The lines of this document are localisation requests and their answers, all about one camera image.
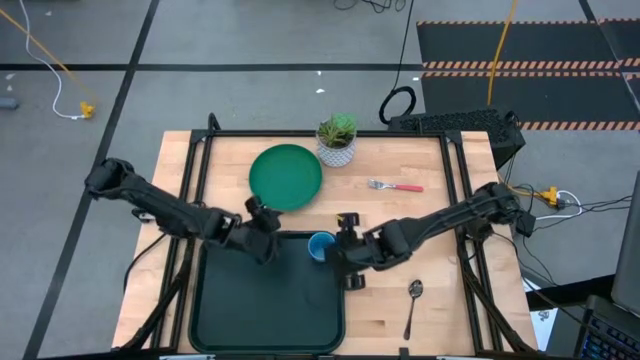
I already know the yellow floor cable with plug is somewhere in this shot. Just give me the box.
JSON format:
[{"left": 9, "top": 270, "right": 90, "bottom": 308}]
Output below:
[{"left": 0, "top": 7, "right": 99, "bottom": 120}]

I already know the white power cable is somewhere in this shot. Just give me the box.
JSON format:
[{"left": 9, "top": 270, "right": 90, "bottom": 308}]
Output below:
[{"left": 535, "top": 189, "right": 584, "bottom": 222}]

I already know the black hazard-striped floor mat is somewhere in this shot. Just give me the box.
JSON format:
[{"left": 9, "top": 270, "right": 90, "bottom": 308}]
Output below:
[
  {"left": 416, "top": 18, "right": 626, "bottom": 71},
  {"left": 421, "top": 69, "right": 640, "bottom": 132}
]

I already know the green plastic plate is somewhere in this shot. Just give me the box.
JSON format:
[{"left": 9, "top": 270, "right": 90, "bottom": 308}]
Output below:
[{"left": 248, "top": 143, "right": 324, "bottom": 213}]

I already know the black aluminium table frame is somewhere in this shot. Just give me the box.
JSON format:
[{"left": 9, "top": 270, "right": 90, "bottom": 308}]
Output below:
[{"left": 113, "top": 112, "right": 540, "bottom": 357}]

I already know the dark green plastic tray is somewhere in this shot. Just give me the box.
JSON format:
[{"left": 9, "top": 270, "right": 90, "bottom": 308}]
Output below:
[{"left": 188, "top": 230, "right": 346, "bottom": 355}]

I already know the black floor cable tangle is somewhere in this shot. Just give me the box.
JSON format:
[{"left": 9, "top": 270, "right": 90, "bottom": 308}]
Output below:
[{"left": 332, "top": 0, "right": 407, "bottom": 15}]

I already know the light blue plastic cup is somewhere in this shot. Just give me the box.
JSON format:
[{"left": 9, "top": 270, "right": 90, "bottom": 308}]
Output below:
[{"left": 307, "top": 231, "right": 337, "bottom": 264}]

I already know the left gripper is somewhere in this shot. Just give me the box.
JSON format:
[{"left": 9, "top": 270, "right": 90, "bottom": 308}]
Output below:
[{"left": 214, "top": 195, "right": 284, "bottom": 266}]

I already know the black backlit keyboard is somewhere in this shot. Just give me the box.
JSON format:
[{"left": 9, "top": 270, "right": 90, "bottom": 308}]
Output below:
[{"left": 573, "top": 293, "right": 640, "bottom": 360}]

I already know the white paper sheet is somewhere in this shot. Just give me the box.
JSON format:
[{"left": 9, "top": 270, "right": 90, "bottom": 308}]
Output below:
[{"left": 528, "top": 305, "right": 557, "bottom": 352}]

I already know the white floor cable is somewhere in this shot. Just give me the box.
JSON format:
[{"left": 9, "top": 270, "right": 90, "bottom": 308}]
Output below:
[{"left": 17, "top": 0, "right": 87, "bottom": 121}]

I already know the yellow power plug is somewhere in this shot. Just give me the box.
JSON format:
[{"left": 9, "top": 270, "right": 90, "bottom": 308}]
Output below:
[{"left": 540, "top": 185, "right": 561, "bottom": 207}]

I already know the red-handled metal fork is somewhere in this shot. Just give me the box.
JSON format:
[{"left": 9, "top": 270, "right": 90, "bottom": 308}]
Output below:
[{"left": 368, "top": 178, "right": 425, "bottom": 194}]

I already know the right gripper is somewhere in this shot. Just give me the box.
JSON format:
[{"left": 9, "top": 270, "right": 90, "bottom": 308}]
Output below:
[{"left": 327, "top": 212, "right": 380, "bottom": 292}]

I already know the succulent in white patterned pot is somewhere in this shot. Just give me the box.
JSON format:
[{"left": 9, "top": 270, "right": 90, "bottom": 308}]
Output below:
[{"left": 315, "top": 112, "right": 358, "bottom": 169}]

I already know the black perforated computer case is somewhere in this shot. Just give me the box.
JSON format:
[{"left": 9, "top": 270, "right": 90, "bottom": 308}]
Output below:
[{"left": 387, "top": 108, "right": 527, "bottom": 170}]

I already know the black hanging cable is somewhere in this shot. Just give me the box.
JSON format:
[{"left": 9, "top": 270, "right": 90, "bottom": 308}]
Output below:
[{"left": 377, "top": 0, "right": 418, "bottom": 127}]

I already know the grey monitor back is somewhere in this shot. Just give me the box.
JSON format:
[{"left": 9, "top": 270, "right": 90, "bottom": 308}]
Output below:
[{"left": 610, "top": 169, "right": 640, "bottom": 317}]

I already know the yellow hanging cable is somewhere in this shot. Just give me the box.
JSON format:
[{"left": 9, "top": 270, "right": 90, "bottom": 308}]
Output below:
[{"left": 486, "top": 0, "right": 519, "bottom": 109}]

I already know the metal spoon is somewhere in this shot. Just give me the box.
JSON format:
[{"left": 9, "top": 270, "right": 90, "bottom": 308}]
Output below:
[{"left": 402, "top": 279, "right": 425, "bottom": 342}]

